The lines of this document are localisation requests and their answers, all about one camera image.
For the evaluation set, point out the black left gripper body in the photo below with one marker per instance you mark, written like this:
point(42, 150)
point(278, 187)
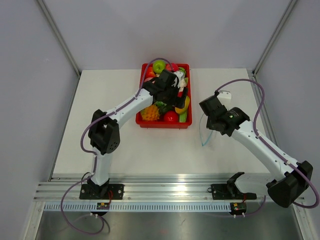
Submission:
point(170, 97)

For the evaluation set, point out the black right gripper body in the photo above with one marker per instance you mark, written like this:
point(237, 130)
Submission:
point(210, 124)

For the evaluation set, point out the clear zip top bag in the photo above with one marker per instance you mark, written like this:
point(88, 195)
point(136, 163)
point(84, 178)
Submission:
point(206, 136)

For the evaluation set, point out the yellow orange mango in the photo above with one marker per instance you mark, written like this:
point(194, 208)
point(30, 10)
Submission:
point(184, 109)

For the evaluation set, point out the red tomato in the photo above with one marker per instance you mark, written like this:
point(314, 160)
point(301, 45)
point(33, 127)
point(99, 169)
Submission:
point(171, 117)

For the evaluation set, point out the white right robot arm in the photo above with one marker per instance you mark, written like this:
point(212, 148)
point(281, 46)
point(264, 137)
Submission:
point(289, 178)

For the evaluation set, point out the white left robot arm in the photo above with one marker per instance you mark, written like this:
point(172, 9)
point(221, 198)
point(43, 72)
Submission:
point(104, 130)

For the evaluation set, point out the white cauliflower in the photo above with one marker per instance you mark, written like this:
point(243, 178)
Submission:
point(183, 82)

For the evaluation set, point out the red apple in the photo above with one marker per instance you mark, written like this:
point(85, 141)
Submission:
point(171, 67)

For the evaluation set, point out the green apple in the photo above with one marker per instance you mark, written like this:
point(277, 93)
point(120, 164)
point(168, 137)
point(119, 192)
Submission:
point(158, 66)

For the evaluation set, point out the dark green round vegetable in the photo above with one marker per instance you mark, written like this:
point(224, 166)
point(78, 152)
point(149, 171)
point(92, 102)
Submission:
point(182, 70)

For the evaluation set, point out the small pineapple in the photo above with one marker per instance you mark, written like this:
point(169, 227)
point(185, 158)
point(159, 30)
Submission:
point(155, 111)

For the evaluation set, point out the green cucumber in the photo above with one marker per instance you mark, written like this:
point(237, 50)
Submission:
point(183, 117)

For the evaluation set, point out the red plastic tray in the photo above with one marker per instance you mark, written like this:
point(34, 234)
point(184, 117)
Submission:
point(161, 124)

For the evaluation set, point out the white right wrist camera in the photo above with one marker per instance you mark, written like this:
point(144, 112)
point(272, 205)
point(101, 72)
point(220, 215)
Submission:
point(224, 97)

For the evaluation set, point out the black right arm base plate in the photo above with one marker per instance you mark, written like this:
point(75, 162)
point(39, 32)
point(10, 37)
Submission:
point(224, 191)

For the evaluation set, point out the left aluminium frame post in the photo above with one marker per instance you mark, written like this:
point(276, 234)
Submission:
point(59, 37)

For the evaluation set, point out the aluminium frame post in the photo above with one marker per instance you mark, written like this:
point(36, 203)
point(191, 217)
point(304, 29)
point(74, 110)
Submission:
point(59, 37)
point(274, 36)

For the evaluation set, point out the white slotted cable duct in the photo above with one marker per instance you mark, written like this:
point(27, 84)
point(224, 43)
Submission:
point(195, 207)

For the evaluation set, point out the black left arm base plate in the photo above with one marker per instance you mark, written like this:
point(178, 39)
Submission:
point(104, 192)

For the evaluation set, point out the right aluminium frame post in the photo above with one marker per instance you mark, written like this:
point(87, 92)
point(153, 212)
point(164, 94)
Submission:
point(274, 36)

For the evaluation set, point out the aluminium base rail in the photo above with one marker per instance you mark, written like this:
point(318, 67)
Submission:
point(140, 187)

